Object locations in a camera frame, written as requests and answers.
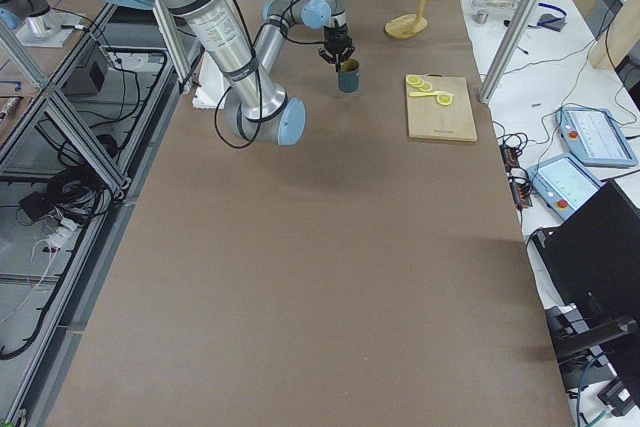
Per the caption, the lemon slice lower stack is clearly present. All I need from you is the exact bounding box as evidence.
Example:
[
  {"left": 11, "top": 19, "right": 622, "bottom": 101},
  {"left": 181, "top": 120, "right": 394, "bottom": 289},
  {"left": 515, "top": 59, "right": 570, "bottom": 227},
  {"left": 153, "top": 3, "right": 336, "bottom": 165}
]
[{"left": 418, "top": 82, "right": 433, "bottom": 92}]

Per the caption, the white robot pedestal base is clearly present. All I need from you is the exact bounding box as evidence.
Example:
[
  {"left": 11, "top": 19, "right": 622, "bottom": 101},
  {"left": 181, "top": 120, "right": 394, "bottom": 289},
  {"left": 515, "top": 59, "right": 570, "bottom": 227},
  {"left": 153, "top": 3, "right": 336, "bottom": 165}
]
[{"left": 192, "top": 52, "right": 229, "bottom": 110}]

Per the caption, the lemon slice top right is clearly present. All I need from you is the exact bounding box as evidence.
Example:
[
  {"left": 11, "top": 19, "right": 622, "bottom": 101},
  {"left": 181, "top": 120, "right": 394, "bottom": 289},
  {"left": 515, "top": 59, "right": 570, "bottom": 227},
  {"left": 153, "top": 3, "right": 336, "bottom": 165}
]
[{"left": 406, "top": 75, "right": 424, "bottom": 85}]

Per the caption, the wooden cup storage rack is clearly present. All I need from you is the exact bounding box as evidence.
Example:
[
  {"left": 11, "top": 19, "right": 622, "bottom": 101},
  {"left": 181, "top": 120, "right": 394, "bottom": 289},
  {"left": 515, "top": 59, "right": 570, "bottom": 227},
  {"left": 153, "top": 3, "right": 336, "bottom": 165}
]
[{"left": 384, "top": 0, "right": 440, "bottom": 40}]

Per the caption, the far teach pendant tablet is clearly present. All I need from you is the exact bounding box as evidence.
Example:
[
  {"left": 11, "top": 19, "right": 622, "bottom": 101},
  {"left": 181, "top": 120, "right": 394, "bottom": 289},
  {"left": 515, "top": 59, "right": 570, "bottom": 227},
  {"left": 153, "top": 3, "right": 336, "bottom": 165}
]
[{"left": 556, "top": 107, "right": 639, "bottom": 168}]

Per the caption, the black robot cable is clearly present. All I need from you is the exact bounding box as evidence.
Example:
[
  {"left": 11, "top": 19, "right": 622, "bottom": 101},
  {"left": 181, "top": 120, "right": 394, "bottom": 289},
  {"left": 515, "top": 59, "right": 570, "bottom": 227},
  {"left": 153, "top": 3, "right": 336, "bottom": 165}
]
[{"left": 213, "top": 0, "right": 326, "bottom": 150}]

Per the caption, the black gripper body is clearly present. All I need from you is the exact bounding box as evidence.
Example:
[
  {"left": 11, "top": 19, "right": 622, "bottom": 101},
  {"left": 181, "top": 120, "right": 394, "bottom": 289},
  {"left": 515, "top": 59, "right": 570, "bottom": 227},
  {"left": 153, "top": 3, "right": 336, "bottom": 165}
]
[{"left": 324, "top": 24, "right": 353, "bottom": 58}]

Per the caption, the yellow plastic knife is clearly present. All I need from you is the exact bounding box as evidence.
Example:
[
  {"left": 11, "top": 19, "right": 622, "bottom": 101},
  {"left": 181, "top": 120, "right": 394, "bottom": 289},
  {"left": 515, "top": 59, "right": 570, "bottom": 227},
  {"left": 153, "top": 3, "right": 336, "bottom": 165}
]
[{"left": 408, "top": 91, "right": 449, "bottom": 97}]

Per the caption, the wooden cutting board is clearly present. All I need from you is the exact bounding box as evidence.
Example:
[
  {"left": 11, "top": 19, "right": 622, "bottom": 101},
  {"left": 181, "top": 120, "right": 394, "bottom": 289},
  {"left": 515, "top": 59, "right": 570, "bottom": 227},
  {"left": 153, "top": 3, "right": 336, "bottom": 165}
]
[{"left": 404, "top": 74, "right": 478, "bottom": 143}]

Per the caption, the lemon slice front left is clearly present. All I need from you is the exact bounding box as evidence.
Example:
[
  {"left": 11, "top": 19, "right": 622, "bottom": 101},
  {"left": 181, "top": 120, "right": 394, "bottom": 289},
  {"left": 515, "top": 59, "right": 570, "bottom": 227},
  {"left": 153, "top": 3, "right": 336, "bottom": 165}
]
[{"left": 436, "top": 92, "right": 453, "bottom": 106}]

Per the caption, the aluminium frame post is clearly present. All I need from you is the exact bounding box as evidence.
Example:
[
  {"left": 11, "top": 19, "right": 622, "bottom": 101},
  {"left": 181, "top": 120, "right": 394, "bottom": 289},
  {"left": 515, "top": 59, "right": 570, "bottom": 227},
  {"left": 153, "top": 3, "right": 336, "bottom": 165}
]
[{"left": 478, "top": 0, "right": 540, "bottom": 104}]

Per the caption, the near teach pendant tablet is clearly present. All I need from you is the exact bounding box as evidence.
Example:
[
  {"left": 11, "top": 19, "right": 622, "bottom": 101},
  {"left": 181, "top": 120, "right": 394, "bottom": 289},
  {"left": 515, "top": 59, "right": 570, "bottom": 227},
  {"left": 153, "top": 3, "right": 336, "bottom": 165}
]
[{"left": 527, "top": 154, "right": 603, "bottom": 220}]

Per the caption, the black computer monitor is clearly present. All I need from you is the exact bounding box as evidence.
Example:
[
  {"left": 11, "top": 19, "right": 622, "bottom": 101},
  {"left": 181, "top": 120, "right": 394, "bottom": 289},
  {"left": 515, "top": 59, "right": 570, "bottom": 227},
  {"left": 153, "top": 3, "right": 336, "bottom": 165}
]
[{"left": 532, "top": 180, "right": 639, "bottom": 322}]

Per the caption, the dark blue yellow-lined cup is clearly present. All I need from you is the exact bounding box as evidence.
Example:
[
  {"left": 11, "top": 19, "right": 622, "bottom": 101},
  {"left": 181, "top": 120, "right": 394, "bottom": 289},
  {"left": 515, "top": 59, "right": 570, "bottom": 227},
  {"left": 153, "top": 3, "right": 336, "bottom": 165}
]
[{"left": 338, "top": 59, "right": 360, "bottom": 93}]

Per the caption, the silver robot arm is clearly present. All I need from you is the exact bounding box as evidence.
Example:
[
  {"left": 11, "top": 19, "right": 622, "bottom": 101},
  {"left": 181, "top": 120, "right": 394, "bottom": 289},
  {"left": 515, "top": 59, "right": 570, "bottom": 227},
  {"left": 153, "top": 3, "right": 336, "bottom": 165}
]
[
  {"left": 100, "top": 0, "right": 355, "bottom": 146},
  {"left": 1, "top": 0, "right": 51, "bottom": 30}
]

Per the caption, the small metal weight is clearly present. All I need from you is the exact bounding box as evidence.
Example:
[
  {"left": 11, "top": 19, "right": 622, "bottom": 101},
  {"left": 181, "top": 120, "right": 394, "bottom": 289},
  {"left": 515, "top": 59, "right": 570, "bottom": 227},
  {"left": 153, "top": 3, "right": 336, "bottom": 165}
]
[{"left": 474, "top": 10, "right": 489, "bottom": 25}]

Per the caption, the teach pendant tablet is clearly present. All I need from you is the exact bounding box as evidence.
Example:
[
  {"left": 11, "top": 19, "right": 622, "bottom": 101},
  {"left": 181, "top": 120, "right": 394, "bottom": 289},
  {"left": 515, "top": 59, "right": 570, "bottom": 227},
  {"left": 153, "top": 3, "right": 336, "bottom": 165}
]
[
  {"left": 527, "top": 154, "right": 603, "bottom": 220},
  {"left": 556, "top": 107, "right": 639, "bottom": 168}
]

